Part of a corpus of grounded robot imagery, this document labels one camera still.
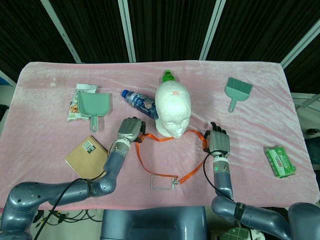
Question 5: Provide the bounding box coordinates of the white partition post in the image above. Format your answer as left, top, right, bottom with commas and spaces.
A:
118, 0, 137, 63
280, 19, 320, 68
199, 0, 227, 61
40, 0, 82, 64

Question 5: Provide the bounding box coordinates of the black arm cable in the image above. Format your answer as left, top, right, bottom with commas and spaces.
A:
31, 169, 107, 240
202, 151, 235, 201

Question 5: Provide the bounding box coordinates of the teal plastic dustpan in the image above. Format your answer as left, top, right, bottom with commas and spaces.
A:
77, 90, 111, 133

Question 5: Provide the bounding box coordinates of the clear badge holder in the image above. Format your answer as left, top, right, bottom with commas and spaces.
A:
150, 174, 180, 192

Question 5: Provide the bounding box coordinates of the green cutting mat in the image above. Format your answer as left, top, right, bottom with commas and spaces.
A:
221, 225, 251, 240

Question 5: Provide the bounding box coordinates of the right five-finger robot hand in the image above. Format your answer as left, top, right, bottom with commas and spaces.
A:
203, 121, 231, 157

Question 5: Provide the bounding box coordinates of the green tissue packet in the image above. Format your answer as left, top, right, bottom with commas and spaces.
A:
264, 145, 297, 179

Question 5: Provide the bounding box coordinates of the pink velvet table cloth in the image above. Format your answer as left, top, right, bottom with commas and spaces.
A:
0, 59, 317, 211

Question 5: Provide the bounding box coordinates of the white foam mannequin head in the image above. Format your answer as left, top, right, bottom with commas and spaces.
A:
154, 82, 192, 139

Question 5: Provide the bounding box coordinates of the black floor cable bundle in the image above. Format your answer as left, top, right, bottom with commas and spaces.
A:
34, 208, 104, 227

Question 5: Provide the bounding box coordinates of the brown spiral notebook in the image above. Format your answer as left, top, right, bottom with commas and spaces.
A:
64, 135, 110, 180

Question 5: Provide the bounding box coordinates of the blue water bottle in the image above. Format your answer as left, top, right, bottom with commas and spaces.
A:
121, 89, 160, 120

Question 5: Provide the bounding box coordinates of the green-capped bottle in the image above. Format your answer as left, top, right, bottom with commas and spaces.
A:
161, 70, 176, 84

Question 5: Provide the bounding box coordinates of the nut snack packet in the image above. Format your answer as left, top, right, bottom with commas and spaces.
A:
66, 83, 99, 123

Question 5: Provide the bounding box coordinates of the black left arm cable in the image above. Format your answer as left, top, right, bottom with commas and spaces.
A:
31, 169, 107, 240

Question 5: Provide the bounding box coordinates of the white metal shelf frame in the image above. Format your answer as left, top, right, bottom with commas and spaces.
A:
290, 91, 320, 111

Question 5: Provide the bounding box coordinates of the left five-finger robot hand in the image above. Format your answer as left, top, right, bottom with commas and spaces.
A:
117, 116, 147, 144

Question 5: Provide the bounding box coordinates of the orange lanyard strap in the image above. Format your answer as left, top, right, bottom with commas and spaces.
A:
135, 129, 209, 185

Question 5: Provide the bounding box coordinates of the blue-grey robot torso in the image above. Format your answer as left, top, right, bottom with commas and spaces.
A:
99, 205, 209, 240

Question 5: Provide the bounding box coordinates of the teal hand brush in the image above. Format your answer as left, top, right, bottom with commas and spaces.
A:
225, 77, 254, 114

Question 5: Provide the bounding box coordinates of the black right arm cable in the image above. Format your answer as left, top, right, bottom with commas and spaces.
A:
202, 151, 235, 201

